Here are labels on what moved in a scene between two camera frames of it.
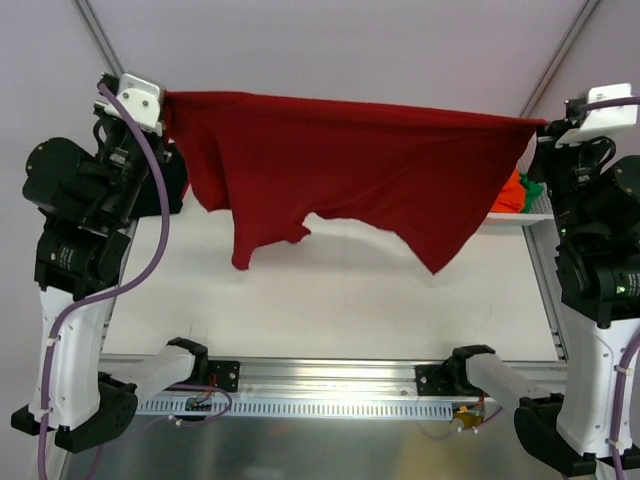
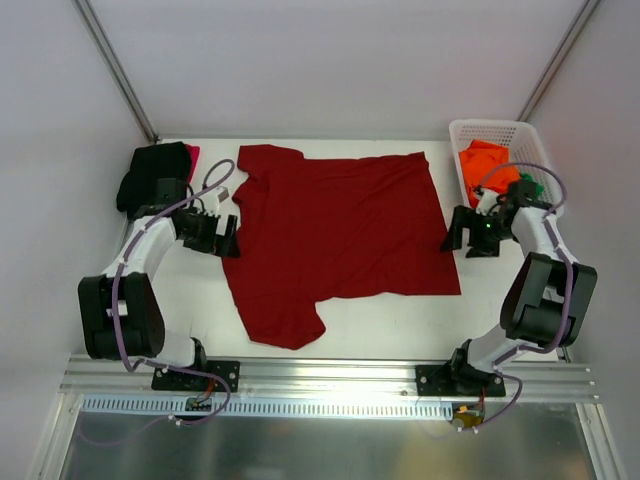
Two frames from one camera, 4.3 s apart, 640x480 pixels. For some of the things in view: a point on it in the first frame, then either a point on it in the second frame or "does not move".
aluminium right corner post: [561, 57] does not move
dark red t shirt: [422, 176] -> [317, 229]
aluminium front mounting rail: [317, 379] does not move
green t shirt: [532, 189] does not move
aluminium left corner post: [100, 40] does not move
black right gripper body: [545, 138] -> [470, 232]
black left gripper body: [163, 163] -> [214, 233]
